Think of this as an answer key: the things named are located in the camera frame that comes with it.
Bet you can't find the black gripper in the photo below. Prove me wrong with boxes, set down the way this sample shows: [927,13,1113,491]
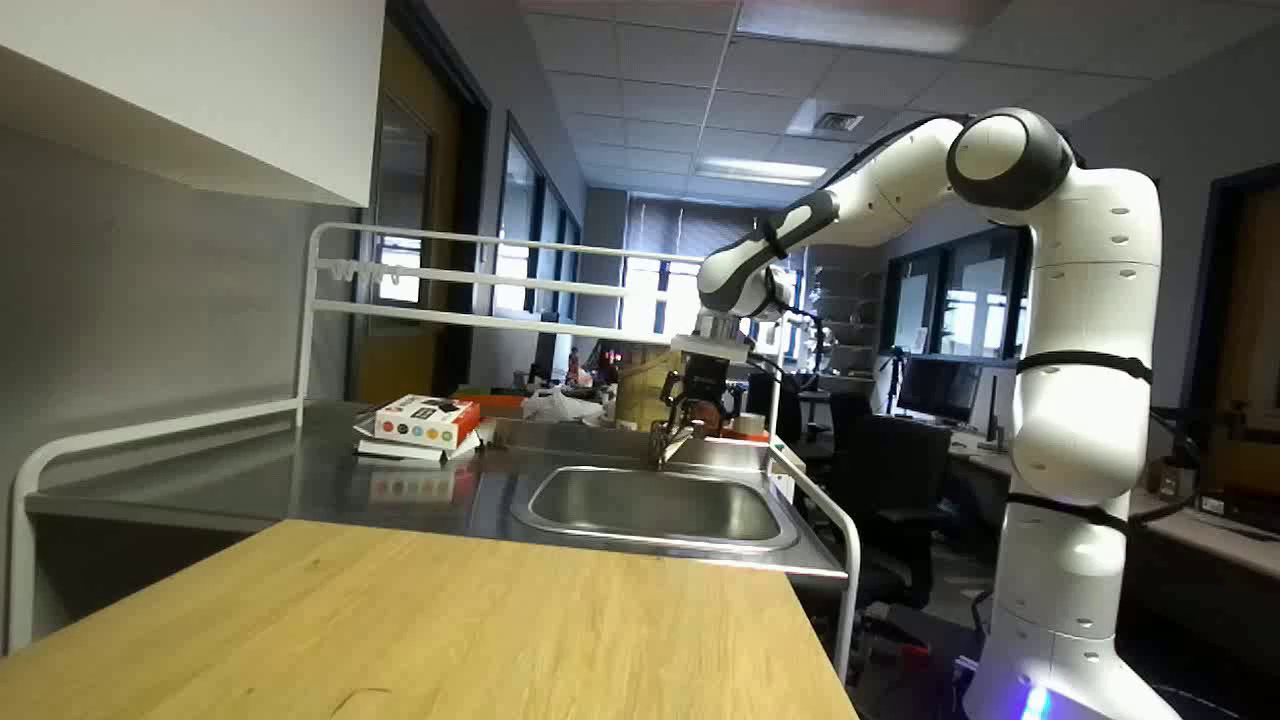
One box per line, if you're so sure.
[674,347,742,441]

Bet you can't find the silver tap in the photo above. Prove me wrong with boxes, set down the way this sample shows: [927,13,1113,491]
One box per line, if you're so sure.
[648,419,703,471]

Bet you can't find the yellow brown container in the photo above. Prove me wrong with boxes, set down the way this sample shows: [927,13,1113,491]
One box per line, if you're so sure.
[610,346,690,436]

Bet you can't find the stainless steel sink basin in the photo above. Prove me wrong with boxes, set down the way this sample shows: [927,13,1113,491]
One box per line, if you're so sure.
[508,459,803,558]

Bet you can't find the clear plastic bag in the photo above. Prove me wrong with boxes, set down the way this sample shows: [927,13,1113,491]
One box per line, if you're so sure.
[520,381,610,428]

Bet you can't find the black office chair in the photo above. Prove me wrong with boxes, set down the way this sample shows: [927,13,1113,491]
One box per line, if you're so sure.
[830,411,961,614]

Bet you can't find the orange packet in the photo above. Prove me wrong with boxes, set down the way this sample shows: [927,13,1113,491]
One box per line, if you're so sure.
[457,386,534,419]

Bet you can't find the dark computer monitor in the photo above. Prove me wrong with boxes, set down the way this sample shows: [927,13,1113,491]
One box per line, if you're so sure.
[894,352,992,433]

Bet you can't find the small ceiling light panel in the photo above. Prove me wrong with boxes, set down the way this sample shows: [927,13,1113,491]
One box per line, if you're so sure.
[698,154,831,187]

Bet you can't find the white box with colourful print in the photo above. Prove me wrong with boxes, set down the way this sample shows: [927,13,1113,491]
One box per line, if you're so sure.
[374,391,488,453]

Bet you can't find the dark framed window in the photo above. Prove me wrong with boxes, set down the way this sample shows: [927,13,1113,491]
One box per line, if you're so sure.
[880,219,1040,364]

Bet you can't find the ceiling air vent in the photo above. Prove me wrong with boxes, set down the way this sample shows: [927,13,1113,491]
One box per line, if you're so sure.
[783,95,874,146]

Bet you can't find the large ceiling light panel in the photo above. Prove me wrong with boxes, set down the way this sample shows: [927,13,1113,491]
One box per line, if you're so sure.
[732,0,972,62]

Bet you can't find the office desk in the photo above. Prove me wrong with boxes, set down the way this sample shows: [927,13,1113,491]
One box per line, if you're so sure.
[1142,491,1280,584]

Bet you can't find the dark framed doorway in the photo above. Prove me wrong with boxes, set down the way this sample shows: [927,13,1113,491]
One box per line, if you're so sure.
[1189,160,1280,508]

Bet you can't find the wooden door with dark frame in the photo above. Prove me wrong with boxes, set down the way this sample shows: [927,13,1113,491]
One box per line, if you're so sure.
[348,8,494,410]

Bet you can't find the white wall cabinet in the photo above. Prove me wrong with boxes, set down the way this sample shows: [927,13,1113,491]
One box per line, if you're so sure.
[0,0,391,214]

